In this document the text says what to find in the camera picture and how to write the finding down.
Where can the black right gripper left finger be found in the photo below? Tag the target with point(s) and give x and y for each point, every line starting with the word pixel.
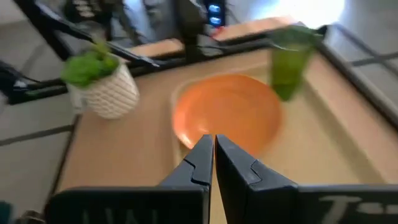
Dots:
pixel 186 202

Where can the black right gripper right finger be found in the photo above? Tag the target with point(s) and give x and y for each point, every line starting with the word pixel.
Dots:
pixel 264 202

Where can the beige plastic tray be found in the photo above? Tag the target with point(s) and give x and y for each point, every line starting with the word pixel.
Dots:
pixel 311 140

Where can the orange plate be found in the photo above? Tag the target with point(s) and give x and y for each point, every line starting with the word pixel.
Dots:
pixel 230 109

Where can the green faceted cup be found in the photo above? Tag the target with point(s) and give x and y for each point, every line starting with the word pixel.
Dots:
pixel 287 68

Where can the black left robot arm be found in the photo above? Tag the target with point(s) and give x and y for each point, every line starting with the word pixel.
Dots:
pixel 189 28

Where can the green plant in white pot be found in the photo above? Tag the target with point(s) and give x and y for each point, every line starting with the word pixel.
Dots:
pixel 105 90

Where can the black device with blue light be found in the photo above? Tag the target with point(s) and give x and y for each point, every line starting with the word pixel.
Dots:
pixel 214 14

